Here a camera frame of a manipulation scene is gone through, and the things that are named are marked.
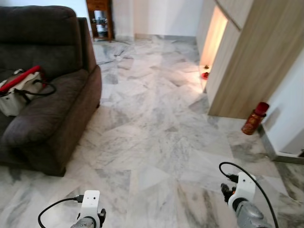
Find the amber jar with red lid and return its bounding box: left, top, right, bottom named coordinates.
left=241, top=102, right=270, bottom=136

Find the dark brown fabric sofa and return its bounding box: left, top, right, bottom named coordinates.
left=0, top=6, right=103, bottom=177

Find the light wood wardrobe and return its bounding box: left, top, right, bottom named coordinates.
left=196, top=0, right=304, bottom=120

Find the white bag with red trim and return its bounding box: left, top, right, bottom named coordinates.
left=0, top=66, right=57, bottom=117

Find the small brown wooden shelf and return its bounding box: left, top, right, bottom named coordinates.
left=86, top=0, right=115, bottom=42

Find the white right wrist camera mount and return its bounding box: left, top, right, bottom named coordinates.
left=228, top=172, right=257, bottom=212

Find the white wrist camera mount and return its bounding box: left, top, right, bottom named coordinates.
left=228, top=172, right=257, bottom=212
left=80, top=190, right=101, bottom=220

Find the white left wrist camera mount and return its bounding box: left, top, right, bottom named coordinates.
left=80, top=190, right=101, bottom=220

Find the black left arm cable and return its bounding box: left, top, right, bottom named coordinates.
left=38, top=194, right=85, bottom=228

